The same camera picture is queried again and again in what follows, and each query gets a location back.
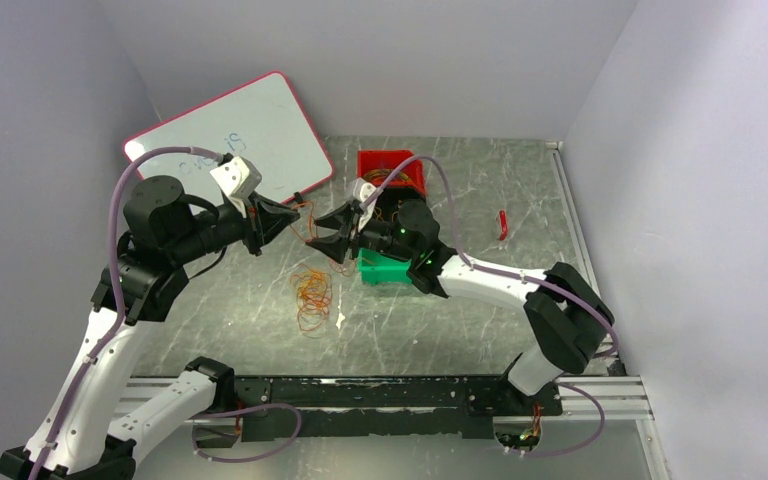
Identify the aluminium rail frame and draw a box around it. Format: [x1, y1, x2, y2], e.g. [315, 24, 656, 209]
[115, 375, 668, 479]

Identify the yellow cable in red bin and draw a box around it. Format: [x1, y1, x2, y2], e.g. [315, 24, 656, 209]
[362, 166, 417, 187]

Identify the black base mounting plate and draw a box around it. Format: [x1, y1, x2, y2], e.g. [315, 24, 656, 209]
[169, 374, 564, 442]

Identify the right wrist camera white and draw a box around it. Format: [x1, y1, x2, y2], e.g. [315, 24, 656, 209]
[348, 178, 377, 231]

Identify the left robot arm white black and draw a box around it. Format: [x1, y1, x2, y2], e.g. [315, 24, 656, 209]
[0, 175, 299, 479]

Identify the small red white card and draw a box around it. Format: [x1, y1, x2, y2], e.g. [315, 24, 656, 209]
[498, 210, 509, 241]

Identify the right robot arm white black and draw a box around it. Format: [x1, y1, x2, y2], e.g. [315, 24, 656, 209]
[308, 200, 614, 414]

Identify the black plastic bin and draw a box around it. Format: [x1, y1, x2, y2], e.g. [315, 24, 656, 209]
[373, 187, 426, 221]

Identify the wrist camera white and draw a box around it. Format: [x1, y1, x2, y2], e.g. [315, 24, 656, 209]
[210, 153, 262, 218]
[348, 178, 377, 231]

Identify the green plastic bin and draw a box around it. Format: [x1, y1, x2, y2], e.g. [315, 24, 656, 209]
[357, 249, 412, 285]

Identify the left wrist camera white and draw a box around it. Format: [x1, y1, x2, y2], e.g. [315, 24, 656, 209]
[210, 153, 262, 218]

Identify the whiteboard with pink frame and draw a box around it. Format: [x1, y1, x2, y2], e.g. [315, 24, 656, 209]
[123, 71, 334, 202]

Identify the red plastic bin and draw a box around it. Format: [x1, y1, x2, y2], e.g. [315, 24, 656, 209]
[357, 149, 426, 195]

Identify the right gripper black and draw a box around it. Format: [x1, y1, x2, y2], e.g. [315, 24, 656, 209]
[305, 203, 417, 264]

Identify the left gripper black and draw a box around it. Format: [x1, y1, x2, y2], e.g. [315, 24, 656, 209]
[168, 187, 300, 263]

